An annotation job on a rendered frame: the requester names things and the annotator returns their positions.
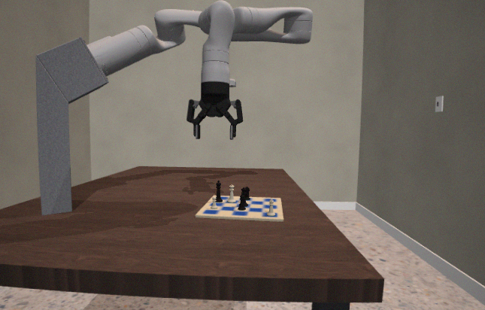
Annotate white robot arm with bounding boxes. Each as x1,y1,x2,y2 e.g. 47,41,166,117
87,0,313,87

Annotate white pawn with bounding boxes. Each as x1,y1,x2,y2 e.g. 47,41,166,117
211,196,217,209

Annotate blue and cream chessboard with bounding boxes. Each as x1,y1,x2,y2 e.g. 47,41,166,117
196,196,283,222

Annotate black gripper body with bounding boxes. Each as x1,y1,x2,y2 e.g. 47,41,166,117
199,81,231,117

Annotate white chess piece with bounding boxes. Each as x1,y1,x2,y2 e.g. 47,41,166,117
228,185,236,203
267,198,275,216

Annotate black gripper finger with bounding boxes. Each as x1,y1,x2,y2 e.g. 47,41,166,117
217,99,243,140
186,99,211,139

